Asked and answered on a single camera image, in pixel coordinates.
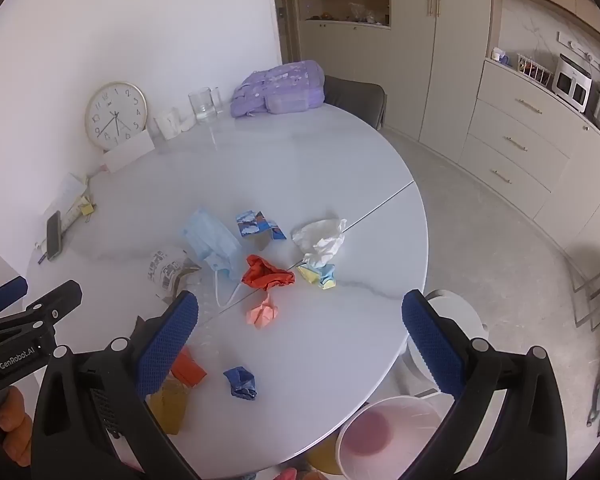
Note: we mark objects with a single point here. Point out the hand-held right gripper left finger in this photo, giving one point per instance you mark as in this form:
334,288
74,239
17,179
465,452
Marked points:
167,345

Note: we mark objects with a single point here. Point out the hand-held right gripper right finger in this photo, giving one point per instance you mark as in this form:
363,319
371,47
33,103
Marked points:
430,345

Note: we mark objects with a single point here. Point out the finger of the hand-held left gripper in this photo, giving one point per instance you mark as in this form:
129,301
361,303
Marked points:
9,291
55,305

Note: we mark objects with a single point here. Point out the orange packet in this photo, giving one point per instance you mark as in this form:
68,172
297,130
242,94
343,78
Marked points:
187,367

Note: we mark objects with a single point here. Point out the yellow packet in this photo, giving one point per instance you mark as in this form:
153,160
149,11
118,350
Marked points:
170,405

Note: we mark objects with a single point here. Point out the dark blue wrapper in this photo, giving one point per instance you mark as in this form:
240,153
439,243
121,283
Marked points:
241,382

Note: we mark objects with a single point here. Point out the pink lined bin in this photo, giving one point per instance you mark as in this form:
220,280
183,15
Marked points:
380,430

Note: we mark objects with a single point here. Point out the white tissue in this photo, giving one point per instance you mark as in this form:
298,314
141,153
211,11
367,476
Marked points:
320,240

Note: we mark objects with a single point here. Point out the person's left hand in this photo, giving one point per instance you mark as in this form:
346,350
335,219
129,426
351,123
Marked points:
15,425

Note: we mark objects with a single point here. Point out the white round stool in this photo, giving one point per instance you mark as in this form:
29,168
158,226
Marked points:
460,312

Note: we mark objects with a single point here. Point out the blue pen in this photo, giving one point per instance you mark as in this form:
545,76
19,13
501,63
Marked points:
41,259

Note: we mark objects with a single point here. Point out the smartphone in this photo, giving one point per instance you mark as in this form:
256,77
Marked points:
54,235

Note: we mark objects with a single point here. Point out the clear printed snack bag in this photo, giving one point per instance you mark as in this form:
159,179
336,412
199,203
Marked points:
167,272

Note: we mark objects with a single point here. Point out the yellow binder clip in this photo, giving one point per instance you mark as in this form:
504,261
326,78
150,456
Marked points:
86,207

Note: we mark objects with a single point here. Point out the stack of white papers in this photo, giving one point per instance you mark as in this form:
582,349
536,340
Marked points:
70,195

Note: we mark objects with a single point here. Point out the blue face mask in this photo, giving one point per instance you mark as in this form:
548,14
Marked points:
212,240

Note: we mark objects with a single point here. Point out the red crumpled wrapper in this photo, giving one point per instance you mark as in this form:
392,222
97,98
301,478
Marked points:
265,272

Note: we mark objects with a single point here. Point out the yellow and blue wrapper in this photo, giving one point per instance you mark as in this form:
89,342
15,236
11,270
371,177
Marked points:
320,275

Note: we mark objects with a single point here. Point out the blue printed snack wrapper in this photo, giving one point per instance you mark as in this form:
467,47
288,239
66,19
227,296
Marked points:
255,222

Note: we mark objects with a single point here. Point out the yellow round object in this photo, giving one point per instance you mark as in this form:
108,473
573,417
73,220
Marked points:
325,455

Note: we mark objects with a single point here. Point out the white card box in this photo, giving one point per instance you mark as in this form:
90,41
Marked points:
128,152

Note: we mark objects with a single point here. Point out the beige drawer cabinet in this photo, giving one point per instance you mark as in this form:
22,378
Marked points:
520,145

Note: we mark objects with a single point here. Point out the clear glass mug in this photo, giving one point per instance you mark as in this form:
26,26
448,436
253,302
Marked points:
202,105

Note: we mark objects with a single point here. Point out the grey chair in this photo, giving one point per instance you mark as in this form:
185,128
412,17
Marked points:
355,97

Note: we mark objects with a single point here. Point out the purple tissue packs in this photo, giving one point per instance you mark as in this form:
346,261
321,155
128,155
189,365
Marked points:
280,87

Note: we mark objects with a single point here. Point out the tall beige cabinet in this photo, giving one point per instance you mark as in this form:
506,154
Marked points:
430,60

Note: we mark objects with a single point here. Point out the blue cup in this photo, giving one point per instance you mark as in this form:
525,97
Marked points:
502,58

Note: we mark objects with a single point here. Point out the white countertop oven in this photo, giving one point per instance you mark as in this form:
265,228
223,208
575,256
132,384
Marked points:
572,82

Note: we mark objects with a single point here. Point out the beige door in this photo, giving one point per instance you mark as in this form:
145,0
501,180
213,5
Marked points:
284,15

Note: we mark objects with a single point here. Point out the metal frame stand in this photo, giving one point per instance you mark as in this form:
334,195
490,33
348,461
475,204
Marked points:
595,300

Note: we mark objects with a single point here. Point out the round white wall clock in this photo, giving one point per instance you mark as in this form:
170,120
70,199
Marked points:
116,116

